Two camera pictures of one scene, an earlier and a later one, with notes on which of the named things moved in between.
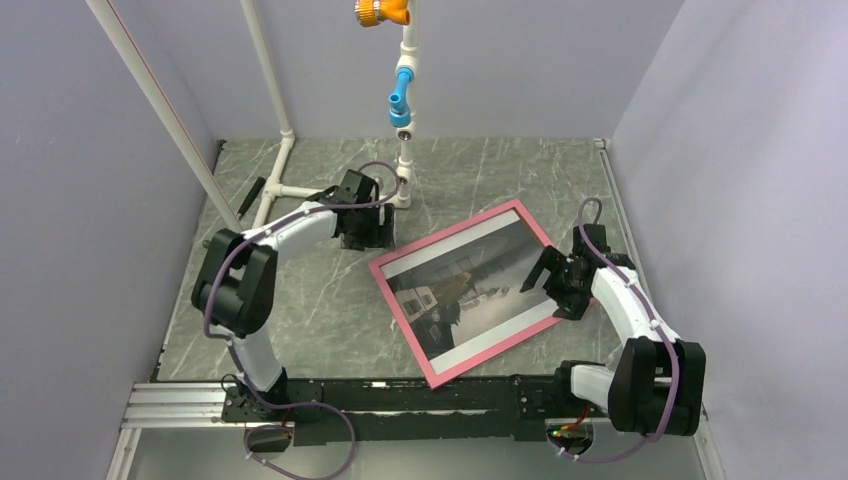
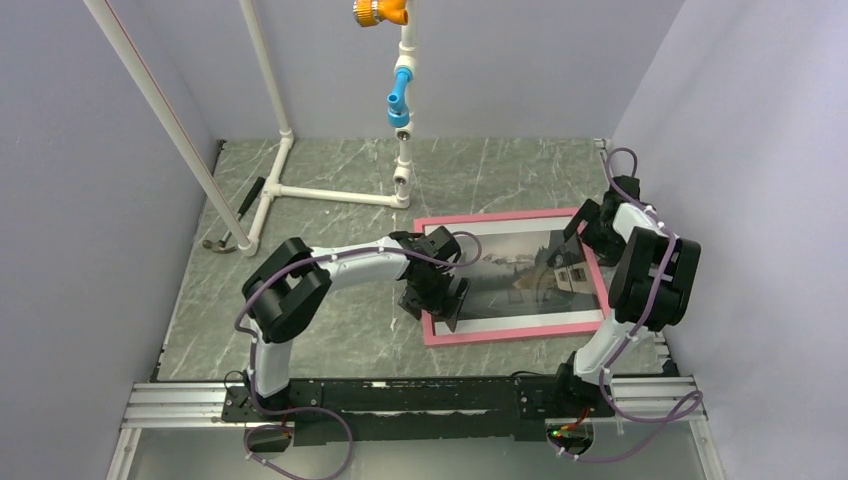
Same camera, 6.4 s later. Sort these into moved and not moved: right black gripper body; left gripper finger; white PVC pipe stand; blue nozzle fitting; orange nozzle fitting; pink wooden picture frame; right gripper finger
Moved: pink wooden picture frame; right black gripper body; right gripper finger; left gripper finger
Not moved: blue nozzle fitting; white PVC pipe stand; orange nozzle fitting
